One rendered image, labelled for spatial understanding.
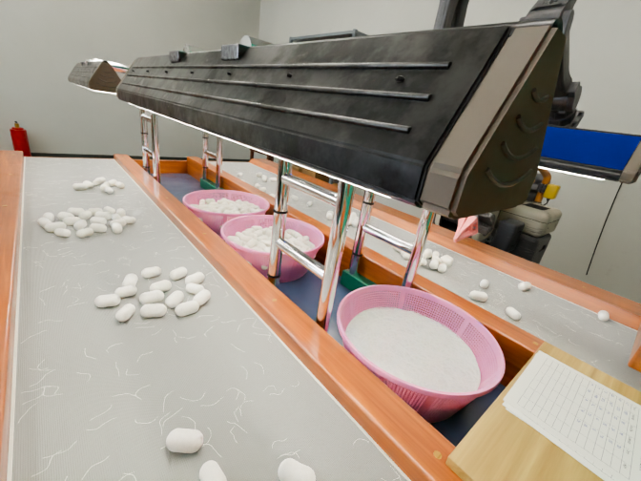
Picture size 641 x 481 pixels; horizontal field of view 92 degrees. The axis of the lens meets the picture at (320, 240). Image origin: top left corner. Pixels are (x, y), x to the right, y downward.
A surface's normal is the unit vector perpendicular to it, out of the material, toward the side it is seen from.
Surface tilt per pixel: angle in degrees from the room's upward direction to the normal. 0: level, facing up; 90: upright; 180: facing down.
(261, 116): 58
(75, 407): 0
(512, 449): 0
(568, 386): 0
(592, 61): 90
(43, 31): 90
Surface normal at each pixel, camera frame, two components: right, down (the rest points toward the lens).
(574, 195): -0.76, 0.14
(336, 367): 0.15, -0.92
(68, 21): 0.63, 0.38
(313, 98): -0.56, -0.37
